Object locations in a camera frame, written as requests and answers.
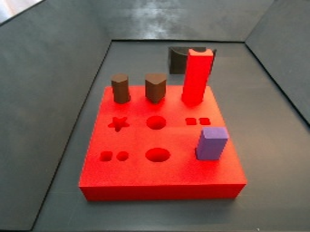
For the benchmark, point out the red shape-sorting board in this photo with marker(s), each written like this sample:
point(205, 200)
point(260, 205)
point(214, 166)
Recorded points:
point(142, 151)

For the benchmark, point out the black curved fixture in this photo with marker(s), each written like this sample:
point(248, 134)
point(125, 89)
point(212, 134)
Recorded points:
point(178, 60)

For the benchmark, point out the brown hexagonal peg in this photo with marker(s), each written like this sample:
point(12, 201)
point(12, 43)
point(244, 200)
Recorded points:
point(119, 84)

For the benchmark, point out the purple rectangular block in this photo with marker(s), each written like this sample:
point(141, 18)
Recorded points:
point(212, 143)

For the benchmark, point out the tall red block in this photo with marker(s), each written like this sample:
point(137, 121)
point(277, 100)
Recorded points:
point(194, 85)

